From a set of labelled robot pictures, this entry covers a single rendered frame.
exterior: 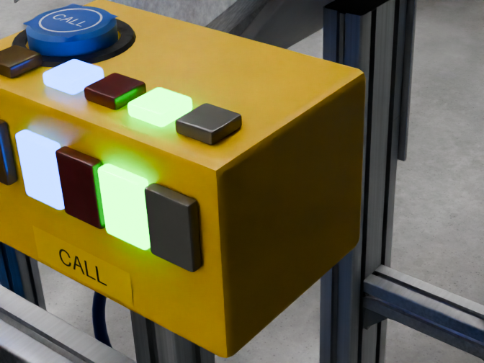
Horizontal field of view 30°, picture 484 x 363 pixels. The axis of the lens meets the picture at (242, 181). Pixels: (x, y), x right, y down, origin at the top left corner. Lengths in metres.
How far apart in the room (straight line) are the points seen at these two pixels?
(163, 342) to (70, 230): 0.09
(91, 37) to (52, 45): 0.02
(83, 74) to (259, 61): 0.07
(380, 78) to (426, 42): 2.24
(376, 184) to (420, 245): 1.13
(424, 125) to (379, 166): 1.63
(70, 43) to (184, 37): 0.05
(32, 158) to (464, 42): 2.86
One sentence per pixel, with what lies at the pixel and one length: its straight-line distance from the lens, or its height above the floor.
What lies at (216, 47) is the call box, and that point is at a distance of 0.40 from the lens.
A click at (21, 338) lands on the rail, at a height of 0.86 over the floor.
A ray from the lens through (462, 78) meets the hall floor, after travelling 2.92.
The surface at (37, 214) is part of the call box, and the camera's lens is 0.40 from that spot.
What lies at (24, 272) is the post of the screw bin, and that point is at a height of 0.68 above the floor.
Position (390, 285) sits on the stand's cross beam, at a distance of 1.05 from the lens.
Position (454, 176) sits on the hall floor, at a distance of 2.39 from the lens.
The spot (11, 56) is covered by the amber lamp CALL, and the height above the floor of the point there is 1.08.
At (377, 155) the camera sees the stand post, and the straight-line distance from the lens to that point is 0.98.
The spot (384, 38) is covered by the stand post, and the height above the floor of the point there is 0.87.
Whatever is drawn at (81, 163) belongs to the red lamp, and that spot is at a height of 1.06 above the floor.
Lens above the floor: 1.23
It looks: 32 degrees down
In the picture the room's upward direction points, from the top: 2 degrees counter-clockwise
